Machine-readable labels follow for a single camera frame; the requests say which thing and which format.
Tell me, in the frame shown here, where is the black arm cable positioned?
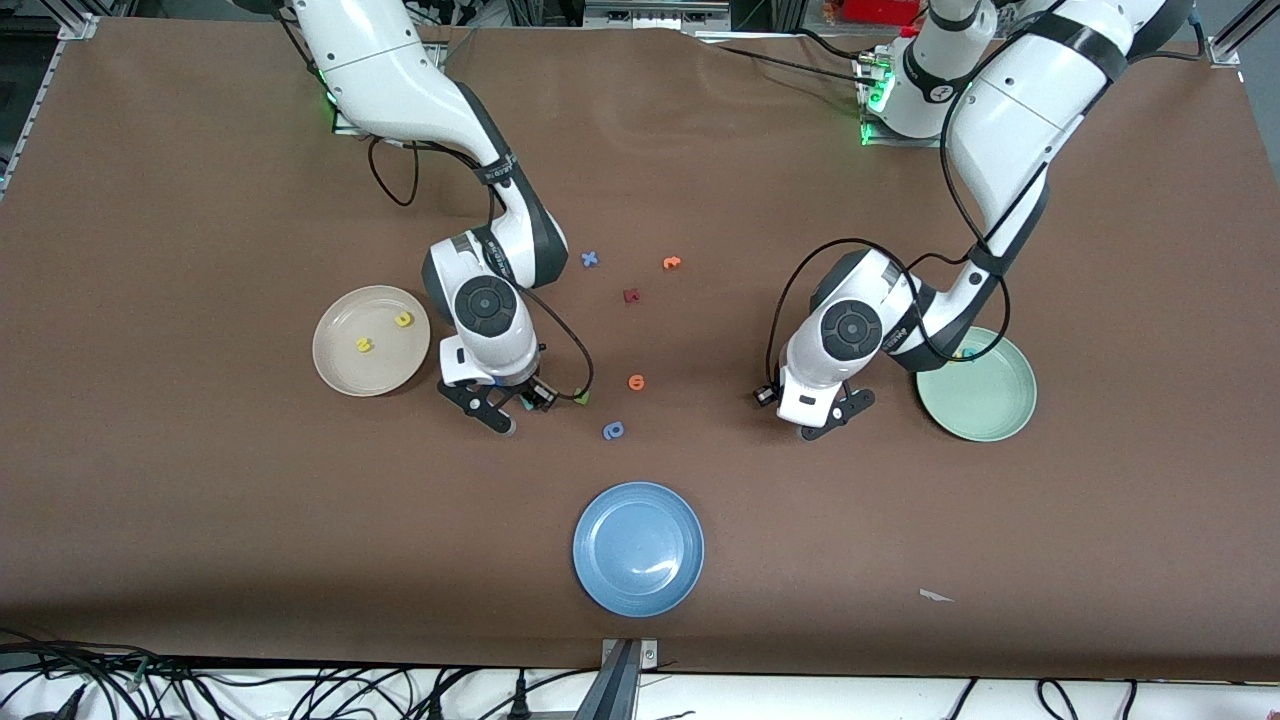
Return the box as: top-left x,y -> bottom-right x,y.
367,135 -> 595,405
764,0 -> 1013,403

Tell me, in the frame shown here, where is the red box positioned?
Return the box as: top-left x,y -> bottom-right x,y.
843,0 -> 923,25

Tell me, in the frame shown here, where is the blue round plate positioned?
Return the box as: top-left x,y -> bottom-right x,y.
572,482 -> 705,618

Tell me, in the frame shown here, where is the grey metal table bracket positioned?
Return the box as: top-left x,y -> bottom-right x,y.
575,638 -> 660,720

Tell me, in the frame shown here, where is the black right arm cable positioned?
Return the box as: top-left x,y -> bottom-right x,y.
367,135 -> 595,405

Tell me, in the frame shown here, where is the beige brown round plate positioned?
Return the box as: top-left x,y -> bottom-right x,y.
312,285 -> 432,398

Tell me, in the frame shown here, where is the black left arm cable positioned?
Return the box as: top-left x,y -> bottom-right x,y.
764,0 -> 1013,403

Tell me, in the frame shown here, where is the pale green round plate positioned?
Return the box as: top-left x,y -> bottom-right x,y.
915,326 -> 1038,443

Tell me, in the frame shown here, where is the black table cable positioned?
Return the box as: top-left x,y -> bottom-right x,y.
795,27 -> 881,63
715,44 -> 873,87

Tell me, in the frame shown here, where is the grey power strip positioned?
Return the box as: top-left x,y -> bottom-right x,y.
583,0 -> 733,31

